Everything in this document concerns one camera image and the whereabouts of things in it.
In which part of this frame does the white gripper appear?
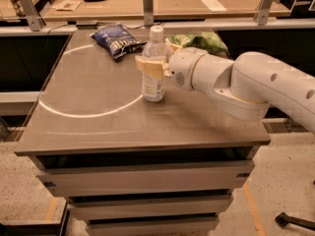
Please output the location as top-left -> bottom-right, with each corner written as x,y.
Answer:
135,41 -> 208,91

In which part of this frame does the blue plastic water bottle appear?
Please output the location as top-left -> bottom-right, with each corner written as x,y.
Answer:
142,26 -> 167,102

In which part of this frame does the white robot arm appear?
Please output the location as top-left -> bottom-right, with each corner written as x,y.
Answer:
135,47 -> 315,133

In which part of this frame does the green rice chip bag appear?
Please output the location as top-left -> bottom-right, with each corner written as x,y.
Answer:
167,31 -> 227,54

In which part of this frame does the blue chip bag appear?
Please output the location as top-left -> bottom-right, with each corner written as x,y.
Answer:
91,25 -> 146,59

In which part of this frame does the white paper sheet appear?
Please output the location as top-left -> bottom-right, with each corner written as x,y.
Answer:
202,0 -> 226,12

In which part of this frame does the small paper card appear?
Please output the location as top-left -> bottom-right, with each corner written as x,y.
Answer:
53,0 -> 81,11

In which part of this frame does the wooden desk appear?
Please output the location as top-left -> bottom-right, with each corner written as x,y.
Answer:
42,0 -> 292,22

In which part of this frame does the grey drawer cabinet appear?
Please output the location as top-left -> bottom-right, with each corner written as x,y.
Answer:
16,30 -> 270,226

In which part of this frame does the middle grey drawer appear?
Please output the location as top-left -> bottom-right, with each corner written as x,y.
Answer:
68,195 -> 233,220

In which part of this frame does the grey drawer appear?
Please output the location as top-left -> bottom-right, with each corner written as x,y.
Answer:
68,195 -> 233,220
38,160 -> 254,197
86,216 -> 220,236

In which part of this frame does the top grey drawer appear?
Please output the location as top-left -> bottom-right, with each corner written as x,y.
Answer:
38,160 -> 254,197

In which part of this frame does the bottom grey drawer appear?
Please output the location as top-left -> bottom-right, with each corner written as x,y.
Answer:
86,216 -> 220,236

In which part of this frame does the black chair leg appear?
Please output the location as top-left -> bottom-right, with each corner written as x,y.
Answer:
275,212 -> 315,231

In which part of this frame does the middle metal bracket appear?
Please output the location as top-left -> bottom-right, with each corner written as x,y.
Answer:
143,0 -> 154,27

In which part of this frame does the left metal bracket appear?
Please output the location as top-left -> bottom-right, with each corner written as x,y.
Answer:
19,0 -> 44,31

